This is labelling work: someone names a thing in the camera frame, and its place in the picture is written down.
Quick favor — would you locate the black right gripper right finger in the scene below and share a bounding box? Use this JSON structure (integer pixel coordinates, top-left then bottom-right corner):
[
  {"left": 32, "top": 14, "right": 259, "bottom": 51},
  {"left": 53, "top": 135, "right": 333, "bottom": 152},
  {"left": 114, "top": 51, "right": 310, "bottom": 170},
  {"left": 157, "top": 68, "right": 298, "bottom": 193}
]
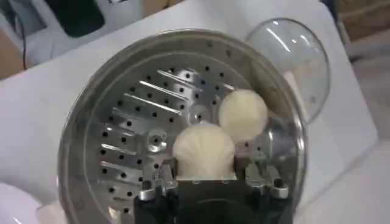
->
[{"left": 233, "top": 158, "right": 290, "bottom": 200}]

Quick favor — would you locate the brown cardboard box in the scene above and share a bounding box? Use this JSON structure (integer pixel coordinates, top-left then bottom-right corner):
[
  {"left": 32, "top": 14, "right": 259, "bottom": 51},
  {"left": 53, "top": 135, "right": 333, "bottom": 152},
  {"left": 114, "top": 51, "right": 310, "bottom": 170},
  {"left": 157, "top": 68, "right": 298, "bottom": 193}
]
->
[{"left": 334, "top": 0, "right": 390, "bottom": 43}]

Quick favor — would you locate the white steamed bun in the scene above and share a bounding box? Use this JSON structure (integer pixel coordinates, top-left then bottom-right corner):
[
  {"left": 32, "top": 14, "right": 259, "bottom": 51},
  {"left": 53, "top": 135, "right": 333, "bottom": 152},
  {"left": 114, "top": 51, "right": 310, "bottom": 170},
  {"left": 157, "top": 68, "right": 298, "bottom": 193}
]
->
[
  {"left": 172, "top": 122, "right": 236, "bottom": 179},
  {"left": 218, "top": 88, "right": 269, "bottom": 144}
]

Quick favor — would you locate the steel steamer pot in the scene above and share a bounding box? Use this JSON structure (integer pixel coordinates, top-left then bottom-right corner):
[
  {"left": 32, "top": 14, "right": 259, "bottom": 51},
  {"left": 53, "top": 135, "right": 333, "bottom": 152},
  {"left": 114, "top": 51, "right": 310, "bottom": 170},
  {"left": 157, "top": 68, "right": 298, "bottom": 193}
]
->
[{"left": 57, "top": 28, "right": 308, "bottom": 224}]

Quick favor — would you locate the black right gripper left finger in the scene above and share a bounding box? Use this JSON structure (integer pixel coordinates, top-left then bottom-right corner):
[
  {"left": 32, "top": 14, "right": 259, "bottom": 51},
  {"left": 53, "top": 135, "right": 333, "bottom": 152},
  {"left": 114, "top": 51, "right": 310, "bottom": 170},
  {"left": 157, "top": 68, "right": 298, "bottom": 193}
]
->
[{"left": 138, "top": 158, "right": 179, "bottom": 201}]

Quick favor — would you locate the dangling black cable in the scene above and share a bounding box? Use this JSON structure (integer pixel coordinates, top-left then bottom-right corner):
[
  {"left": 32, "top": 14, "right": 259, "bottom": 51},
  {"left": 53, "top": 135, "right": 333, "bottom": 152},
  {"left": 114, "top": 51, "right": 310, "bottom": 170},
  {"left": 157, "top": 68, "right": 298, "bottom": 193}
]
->
[{"left": 13, "top": 13, "right": 28, "bottom": 70}]

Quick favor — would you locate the white plate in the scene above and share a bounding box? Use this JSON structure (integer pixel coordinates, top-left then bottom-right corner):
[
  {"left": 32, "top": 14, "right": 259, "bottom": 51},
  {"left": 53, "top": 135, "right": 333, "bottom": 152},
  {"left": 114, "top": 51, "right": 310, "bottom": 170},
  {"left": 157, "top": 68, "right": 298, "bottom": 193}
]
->
[{"left": 0, "top": 181, "right": 44, "bottom": 224}]

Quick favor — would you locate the black flat object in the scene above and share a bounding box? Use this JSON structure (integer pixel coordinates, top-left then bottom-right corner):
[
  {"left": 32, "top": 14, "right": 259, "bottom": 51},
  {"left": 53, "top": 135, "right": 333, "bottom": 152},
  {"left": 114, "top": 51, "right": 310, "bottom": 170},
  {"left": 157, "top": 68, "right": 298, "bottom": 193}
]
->
[{"left": 44, "top": 0, "right": 105, "bottom": 38}]

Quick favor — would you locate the glass lid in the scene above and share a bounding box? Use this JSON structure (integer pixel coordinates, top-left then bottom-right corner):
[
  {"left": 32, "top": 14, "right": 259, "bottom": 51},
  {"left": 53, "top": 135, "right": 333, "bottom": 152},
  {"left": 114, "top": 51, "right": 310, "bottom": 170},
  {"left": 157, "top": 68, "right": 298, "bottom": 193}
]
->
[{"left": 244, "top": 17, "right": 332, "bottom": 125}]

